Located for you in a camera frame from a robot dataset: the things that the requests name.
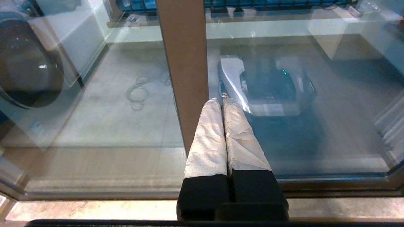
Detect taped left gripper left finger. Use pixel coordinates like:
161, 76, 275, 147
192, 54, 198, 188
176, 97, 230, 221

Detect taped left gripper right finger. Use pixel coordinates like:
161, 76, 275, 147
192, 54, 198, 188
223, 98, 289, 205

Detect brown framed sliding glass door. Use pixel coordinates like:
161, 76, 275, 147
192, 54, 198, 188
151, 0, 404, 193

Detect brown framed fixed glass panel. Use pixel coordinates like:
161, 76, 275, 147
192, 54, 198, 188
0, 0, 210, 201

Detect long grey stone window sill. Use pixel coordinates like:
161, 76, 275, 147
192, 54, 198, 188
107, 6, 351, 24

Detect long black metal balcony railing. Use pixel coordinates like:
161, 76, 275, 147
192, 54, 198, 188
117, 0, 360, 11

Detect grey front-loading washing machine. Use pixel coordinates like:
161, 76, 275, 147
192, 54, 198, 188
0, 0, 109, 145

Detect thin coiled floor cable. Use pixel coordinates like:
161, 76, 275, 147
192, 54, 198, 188
126, 71, 172, 110

